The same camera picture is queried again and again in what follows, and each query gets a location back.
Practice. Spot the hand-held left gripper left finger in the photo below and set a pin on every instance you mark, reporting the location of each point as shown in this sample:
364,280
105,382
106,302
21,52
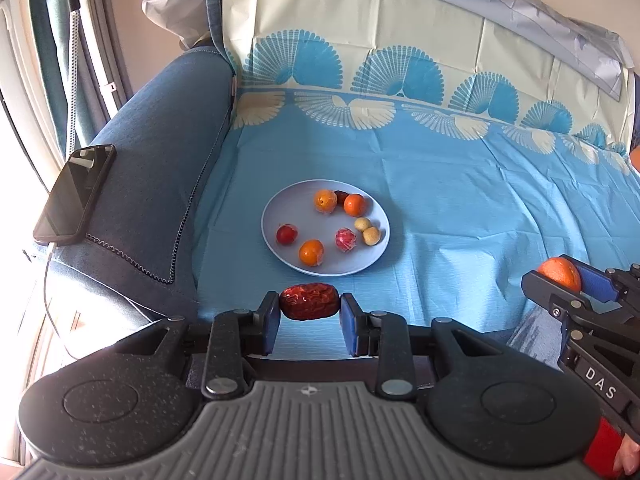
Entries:
271,325

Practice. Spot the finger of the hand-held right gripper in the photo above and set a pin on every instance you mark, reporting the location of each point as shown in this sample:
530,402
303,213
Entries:
542,287
597,280

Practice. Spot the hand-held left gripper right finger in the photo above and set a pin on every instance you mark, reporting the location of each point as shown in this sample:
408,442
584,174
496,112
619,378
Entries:
350,327

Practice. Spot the large orange tangerine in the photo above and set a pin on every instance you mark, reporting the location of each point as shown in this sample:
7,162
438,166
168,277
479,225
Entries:
560,272

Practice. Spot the red dried date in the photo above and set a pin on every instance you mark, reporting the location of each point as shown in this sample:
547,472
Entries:
341,195
309,301

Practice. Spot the small orange kumquat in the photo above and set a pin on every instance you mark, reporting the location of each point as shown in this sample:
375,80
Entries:
355,205
311,252
325,200

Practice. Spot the pink red ball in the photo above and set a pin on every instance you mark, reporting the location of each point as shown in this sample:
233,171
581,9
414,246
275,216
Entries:
346,239

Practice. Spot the pale blue round plate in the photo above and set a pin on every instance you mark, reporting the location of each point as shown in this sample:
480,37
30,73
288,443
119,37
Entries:
300,210

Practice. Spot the person's right hand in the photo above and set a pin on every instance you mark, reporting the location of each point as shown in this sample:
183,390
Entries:
630,460

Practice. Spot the person's right leg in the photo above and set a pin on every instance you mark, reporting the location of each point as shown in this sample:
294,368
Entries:
535,335

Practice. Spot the person's red clothing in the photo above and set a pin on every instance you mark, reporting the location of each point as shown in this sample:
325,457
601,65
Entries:
602,450

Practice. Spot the small red fruit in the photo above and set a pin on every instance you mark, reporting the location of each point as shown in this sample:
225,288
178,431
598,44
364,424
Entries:
286,234

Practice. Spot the orange round object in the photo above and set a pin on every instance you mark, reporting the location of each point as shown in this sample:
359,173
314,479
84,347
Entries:
635,158

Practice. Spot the blue fan-print cloth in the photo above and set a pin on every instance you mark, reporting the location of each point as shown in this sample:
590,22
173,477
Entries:
450,170

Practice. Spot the blue fabric sofa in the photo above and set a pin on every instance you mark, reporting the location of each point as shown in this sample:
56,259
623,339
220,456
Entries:
155,170

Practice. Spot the black smartphone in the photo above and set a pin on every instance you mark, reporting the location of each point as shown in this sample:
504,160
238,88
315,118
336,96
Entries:
75,195

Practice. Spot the green curtain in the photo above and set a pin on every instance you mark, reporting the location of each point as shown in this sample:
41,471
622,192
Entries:
50,60

